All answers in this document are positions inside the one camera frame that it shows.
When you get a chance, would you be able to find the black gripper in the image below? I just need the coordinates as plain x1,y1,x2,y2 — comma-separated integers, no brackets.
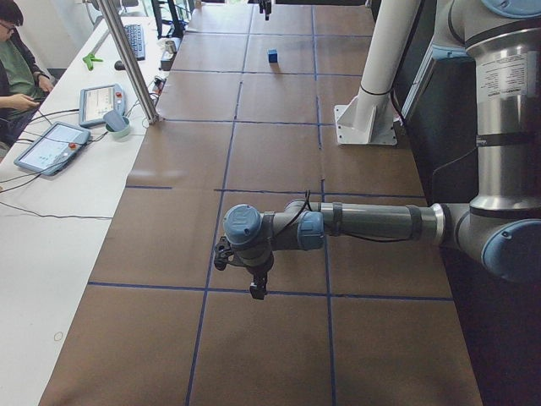
243,252,274,300

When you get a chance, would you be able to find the seated person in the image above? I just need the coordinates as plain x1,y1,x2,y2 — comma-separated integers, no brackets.
1,0,53,155

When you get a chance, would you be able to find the near teach pendant tablet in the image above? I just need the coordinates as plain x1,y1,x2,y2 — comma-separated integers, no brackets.
14,122,90,176

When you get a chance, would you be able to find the metal cup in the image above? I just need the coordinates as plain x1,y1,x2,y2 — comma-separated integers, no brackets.
164,38,180,54

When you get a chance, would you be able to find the black keyboard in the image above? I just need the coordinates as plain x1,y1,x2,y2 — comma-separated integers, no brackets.
124,24,146,61

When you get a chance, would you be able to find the teach pendant tablet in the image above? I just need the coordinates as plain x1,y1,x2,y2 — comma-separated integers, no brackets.
79,84,126,128
14,122,90,176

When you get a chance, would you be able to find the white mount base plate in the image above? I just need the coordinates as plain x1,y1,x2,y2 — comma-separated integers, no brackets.
334,93,397,145

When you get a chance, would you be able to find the white mount pole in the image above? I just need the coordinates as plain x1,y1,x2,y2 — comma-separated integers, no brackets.
358,0,421,132

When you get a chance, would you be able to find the aluminium frame post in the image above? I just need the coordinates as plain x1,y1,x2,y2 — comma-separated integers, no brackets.
97,0,159,125

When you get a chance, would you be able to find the light blue tape roll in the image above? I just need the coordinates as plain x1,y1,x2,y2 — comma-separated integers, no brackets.
103,110,130,139

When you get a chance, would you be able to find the far teach pendant tablet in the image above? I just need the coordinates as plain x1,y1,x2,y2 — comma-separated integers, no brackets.
79,84,126,128

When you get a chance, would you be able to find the blue wooden block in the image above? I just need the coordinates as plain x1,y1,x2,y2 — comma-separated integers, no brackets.
267,49,278,63

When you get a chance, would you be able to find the green plastic tool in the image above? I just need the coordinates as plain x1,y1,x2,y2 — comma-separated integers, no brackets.
82,52,102,71

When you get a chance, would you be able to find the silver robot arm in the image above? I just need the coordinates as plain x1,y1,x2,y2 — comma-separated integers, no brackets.
214,1,540,299

